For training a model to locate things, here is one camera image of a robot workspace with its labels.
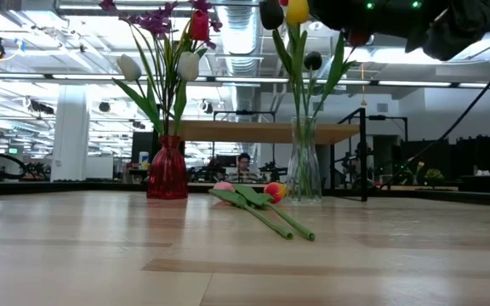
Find black computer monitor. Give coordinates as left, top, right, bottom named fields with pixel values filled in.
left=131, top=131, right=156, bottom=165

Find bright red artificial tulip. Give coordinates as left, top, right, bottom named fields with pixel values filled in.
left=172, top=8, right=211, bottom=137

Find black office cabinets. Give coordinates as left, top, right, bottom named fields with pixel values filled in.
left=402, top=135, right=490, bottom=178

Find black hanging arm cable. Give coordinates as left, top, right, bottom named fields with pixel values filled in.
left=376, top=27, right=490, bottom=190

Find red ribbed glass vase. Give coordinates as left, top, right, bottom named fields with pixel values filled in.
left=145, top=134, right=190, bottom=201

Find silver ceiling duct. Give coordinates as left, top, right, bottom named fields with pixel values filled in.
left=217, top=0, right=265, bottom=77

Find distant artificial flowers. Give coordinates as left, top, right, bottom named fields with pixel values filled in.
left=406, top=160, right=425, bottom=186

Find black artificial tulip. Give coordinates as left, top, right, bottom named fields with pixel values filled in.
left=303, top=50, right=324, bottom=99
left=259, top=0, right=310, bottom=128

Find purple artificial flower bunch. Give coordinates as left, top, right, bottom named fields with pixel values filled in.
left=99, top=0, right=225, bottom=137

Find wooden shelf black metal legs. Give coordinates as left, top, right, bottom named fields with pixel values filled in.
left=153, top=108, right=410, bottom=203

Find person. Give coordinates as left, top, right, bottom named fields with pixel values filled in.
left=230, top=151, right=261, bottom=184
left=353, top=142, right=378, bottom=184

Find white building pillar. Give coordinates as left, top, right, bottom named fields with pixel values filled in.
left=50, top=84, right=89, bottom=183

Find clear glass vase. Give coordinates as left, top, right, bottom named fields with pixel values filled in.
left=285, top=115, right=323, bottom=204

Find small potted plant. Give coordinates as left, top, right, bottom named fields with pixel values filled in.
left=424, top=168, right=445, bottom=186

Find pale pink artificial tulip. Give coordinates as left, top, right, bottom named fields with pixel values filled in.
left=208, top=181, right=295, bottom=241

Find white artificial tulip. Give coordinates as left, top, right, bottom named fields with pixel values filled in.
left=111, top=54, right=165, bottom=137
left=171, top=50, right=202, bottom=137

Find yellow red-tipped artificial tulip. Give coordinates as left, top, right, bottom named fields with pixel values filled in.
left=231, top=181, right=316, bottom=242

